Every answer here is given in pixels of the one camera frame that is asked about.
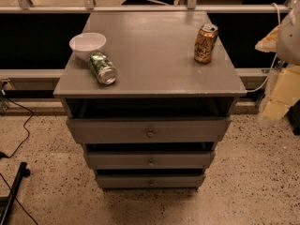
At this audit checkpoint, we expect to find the grey drawer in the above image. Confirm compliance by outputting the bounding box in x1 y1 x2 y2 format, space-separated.
83 151 216 170
67 117 231 143
96 175 205 188

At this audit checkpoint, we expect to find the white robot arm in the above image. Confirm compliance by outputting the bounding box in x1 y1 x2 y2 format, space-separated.
255 3 300 122

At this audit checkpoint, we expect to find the grey wooden drawer cabinet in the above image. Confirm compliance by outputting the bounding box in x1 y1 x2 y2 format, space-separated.
53 11 246 178

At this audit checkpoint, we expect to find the grey top drawer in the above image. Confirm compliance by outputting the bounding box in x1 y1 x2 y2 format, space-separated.
67 117 231 143

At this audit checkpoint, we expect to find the grey bottom drawer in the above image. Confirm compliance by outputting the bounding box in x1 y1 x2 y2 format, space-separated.
96 175 205 188

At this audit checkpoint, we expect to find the green soda can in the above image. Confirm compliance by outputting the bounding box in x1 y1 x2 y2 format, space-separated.
87 52 117 85

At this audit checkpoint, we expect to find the white bowl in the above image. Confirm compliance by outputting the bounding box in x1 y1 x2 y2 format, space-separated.
69 33 107 61

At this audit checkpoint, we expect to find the gold soda can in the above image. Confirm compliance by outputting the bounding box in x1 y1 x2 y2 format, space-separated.
194 23 218 64

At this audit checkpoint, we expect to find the black stand leg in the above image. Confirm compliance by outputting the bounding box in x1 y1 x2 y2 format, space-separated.
0 162 30 225

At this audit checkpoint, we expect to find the white cable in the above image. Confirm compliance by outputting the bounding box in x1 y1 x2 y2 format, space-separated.
246 2 282 94

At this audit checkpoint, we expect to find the black floor cable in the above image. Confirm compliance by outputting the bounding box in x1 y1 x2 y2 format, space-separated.
0 89 36 159

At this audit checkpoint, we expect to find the metal window rail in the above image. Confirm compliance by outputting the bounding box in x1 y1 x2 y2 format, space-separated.
0 5 290 13

